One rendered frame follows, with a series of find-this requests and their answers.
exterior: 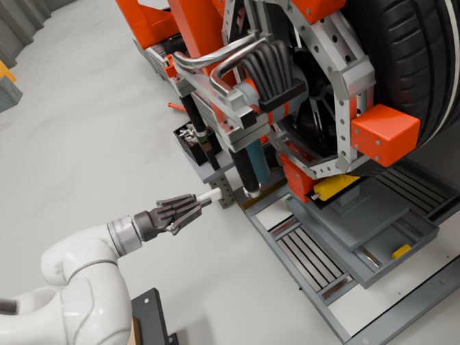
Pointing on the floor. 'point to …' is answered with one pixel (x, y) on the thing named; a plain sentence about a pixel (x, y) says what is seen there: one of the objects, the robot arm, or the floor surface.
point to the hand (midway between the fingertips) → (209, 197)
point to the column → (223, 190)
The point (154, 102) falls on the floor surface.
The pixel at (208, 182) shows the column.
